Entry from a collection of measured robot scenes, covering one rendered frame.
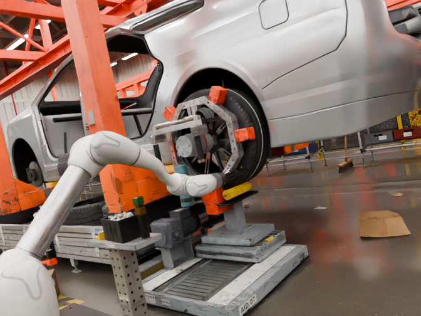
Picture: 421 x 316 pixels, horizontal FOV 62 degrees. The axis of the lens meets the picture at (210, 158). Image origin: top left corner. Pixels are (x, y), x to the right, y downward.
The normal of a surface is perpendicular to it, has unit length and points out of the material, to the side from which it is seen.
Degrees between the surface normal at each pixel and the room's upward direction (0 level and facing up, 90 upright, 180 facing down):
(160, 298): 90
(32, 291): 77
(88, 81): 90
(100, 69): 90
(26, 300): 82
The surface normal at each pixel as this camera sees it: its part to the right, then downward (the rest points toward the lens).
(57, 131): 0.75, -0.16
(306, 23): -0.62, 0.17
